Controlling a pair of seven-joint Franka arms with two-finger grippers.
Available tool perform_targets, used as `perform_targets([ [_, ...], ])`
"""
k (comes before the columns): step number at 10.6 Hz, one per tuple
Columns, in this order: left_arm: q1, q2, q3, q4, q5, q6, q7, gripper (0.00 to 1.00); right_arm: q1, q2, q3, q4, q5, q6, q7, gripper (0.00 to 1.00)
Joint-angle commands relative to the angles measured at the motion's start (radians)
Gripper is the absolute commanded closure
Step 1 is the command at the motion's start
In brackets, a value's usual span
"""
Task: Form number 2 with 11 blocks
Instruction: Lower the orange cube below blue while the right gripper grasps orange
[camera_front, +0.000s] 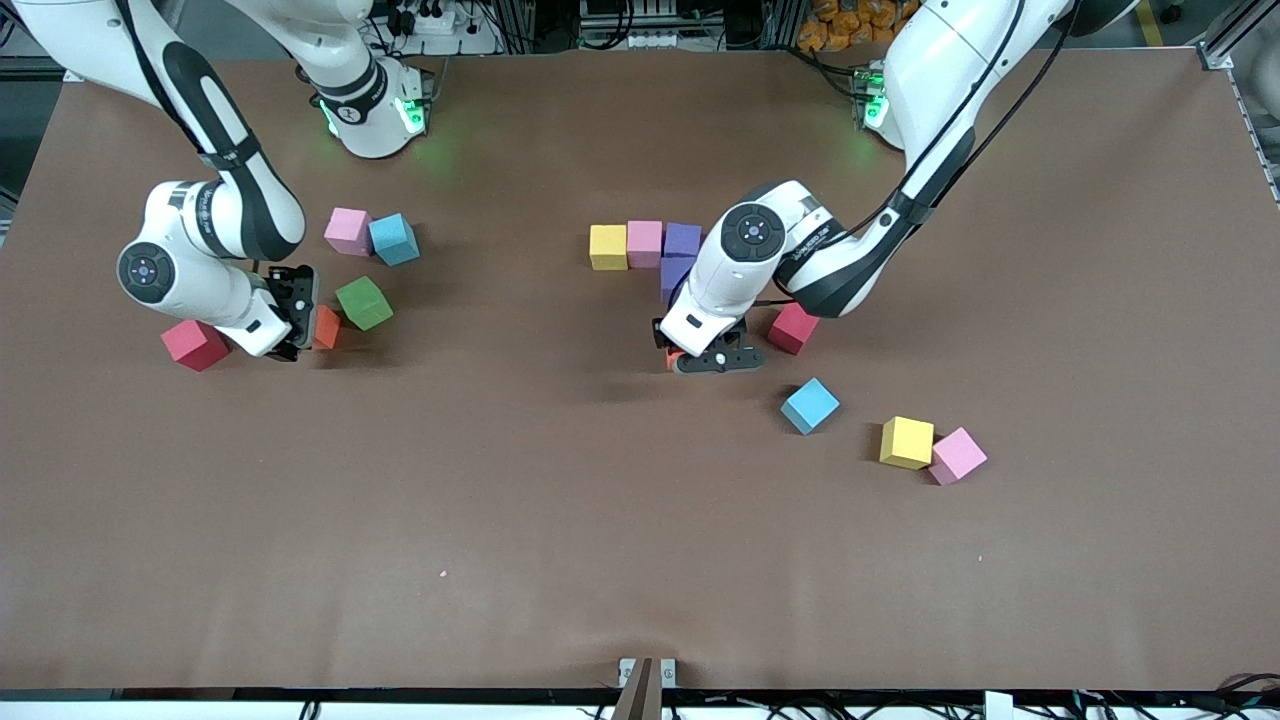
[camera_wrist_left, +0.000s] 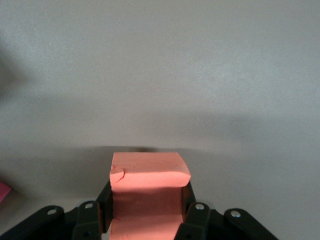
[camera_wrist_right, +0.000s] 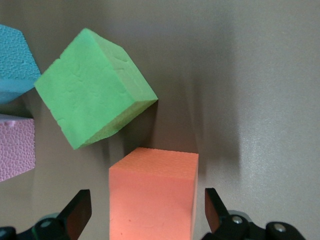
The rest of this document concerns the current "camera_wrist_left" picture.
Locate brown table cover mat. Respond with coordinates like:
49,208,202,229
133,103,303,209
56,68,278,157
0,0,320,240

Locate red foam cube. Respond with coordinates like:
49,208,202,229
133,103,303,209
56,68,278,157
0,181,12,204

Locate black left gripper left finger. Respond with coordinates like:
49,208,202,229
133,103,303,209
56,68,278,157
0,182,115,240

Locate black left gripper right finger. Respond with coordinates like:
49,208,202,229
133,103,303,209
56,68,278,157
174,182,278,240

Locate orange foam cube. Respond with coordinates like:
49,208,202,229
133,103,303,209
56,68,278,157
109,151,191,240

